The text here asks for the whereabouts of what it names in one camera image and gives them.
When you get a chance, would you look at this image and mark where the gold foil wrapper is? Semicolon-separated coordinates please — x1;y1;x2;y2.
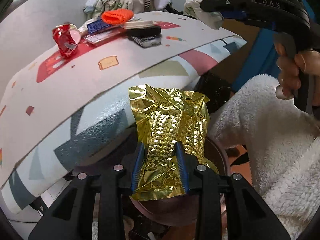
129;85;218;202

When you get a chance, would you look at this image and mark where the brown round trash bin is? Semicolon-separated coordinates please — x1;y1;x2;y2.
130;137;231;226

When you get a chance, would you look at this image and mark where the right hand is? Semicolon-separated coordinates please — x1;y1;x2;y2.
274;43;320;106

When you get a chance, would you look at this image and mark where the white fleece robe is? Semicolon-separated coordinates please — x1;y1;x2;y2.
207;74;319;239

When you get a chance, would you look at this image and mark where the patterned table mat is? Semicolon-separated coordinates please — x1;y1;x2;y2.
1;11;246;213

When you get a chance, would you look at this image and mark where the black snack packet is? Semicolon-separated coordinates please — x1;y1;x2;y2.
130;35;162;48

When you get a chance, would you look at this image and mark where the black round lid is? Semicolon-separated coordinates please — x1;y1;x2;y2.
126;25;161;38

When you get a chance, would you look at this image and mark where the beige round lid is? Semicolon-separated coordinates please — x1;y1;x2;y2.
121;20;154;29

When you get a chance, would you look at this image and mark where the orange foam fruit net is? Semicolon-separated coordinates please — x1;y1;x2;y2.
100;9;134;25

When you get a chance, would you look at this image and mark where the clear plastic package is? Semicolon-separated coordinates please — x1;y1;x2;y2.
84;28;126;45

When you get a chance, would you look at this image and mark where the crushed red can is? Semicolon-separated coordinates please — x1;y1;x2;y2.
52;22;81;59

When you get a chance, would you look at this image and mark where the blue tissue pack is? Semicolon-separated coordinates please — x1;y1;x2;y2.
87;19;113;34

